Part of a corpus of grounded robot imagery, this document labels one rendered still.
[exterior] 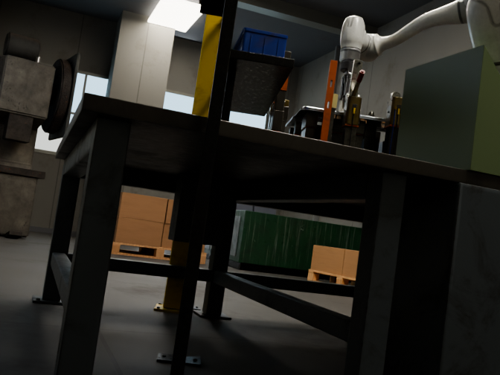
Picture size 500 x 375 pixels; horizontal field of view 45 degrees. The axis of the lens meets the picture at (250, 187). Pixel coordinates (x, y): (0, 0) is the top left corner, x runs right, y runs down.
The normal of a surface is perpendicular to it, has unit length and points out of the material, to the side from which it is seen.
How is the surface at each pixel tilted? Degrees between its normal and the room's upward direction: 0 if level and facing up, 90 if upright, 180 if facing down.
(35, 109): 91
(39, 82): 91
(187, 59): 90
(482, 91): 90
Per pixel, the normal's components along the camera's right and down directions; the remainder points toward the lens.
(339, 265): -0.82, -0.15
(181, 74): 0.34, -0.02
